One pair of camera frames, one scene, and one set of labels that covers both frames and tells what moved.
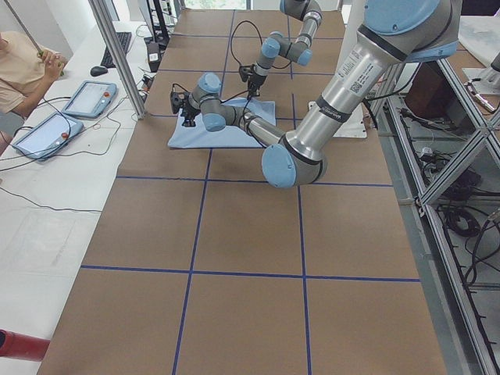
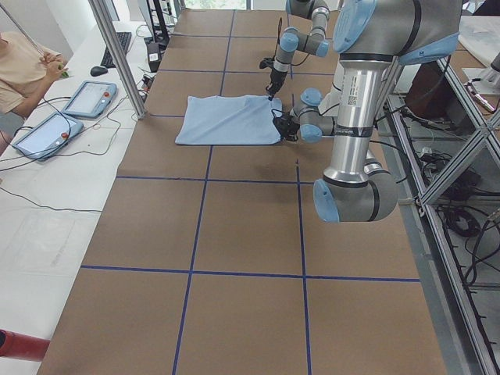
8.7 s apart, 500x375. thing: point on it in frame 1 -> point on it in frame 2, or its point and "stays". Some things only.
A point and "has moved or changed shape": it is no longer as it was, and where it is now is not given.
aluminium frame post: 119,55 stays
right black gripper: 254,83 -> 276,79
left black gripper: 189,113 -> 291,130
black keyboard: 107,60 stays
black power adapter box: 154,55 stays
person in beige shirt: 25,70 stays
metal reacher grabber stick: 40,52 has moved or changed shape
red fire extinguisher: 20,346 stays
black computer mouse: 98,70 stays
